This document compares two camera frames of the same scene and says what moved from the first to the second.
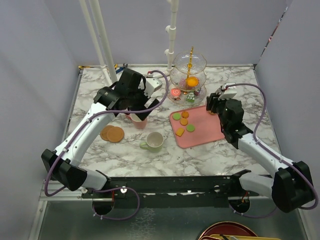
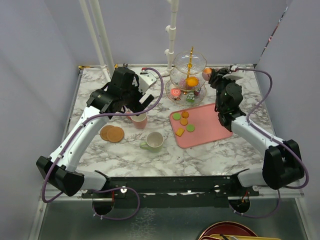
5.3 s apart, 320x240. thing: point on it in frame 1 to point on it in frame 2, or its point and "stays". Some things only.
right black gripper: (213, 101) to (216, 77)
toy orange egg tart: (192, 81) stays
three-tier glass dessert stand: (187, 85) stays
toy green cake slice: (190, 97) stays
